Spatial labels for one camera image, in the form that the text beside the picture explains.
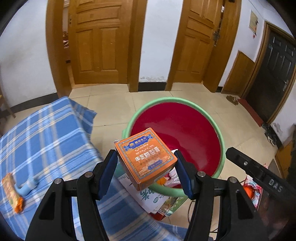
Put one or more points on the orange snack wrapper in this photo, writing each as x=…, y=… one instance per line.
x=15, y=200

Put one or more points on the open wooden door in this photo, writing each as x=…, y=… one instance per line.
x=99, y=34

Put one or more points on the orange medicine box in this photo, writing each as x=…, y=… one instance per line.
x=145, y=158

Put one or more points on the colourful book under bin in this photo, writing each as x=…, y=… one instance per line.
x=151, y=201

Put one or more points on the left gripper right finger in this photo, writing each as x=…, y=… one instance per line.
x=187, y=175

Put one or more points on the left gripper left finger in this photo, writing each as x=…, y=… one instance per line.
x=103, y=173

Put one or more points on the red green trash bin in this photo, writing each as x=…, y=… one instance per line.
x=185, y=126

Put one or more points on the light blue small object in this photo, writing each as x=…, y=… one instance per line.
x=29, y=185

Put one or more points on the floral cloth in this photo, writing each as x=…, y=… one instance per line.
x=253, y=190

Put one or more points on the dark entrance door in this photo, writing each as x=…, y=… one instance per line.
x=273, y=77

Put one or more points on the blue plaid tablecloth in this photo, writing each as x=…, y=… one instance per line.
x=54, y=142

